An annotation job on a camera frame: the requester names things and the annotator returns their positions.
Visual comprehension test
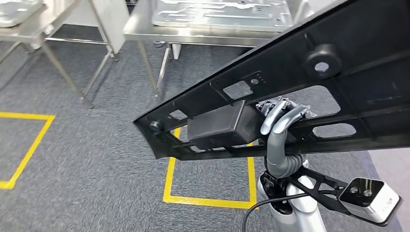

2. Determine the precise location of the black plastic plate bracket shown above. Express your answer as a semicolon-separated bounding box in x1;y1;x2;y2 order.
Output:
132;0;410;161

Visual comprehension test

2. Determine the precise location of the stainless steel workbench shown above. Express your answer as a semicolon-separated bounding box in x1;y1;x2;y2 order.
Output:
123;0;297;97

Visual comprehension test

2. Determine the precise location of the embossed metal plate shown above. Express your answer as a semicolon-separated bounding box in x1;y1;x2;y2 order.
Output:
0;0;44;29
151;0;294;33

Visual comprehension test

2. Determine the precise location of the white cabinet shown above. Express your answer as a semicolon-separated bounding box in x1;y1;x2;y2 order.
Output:
43;0;126;56

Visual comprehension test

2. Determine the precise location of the stainless steel table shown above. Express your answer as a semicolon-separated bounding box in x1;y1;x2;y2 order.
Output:
0;0;94;109

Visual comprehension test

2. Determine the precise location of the black camera cable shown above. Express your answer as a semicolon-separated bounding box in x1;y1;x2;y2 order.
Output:
241;190;341;232

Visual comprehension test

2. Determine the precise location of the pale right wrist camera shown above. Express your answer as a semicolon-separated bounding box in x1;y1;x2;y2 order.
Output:
338;177;403;224

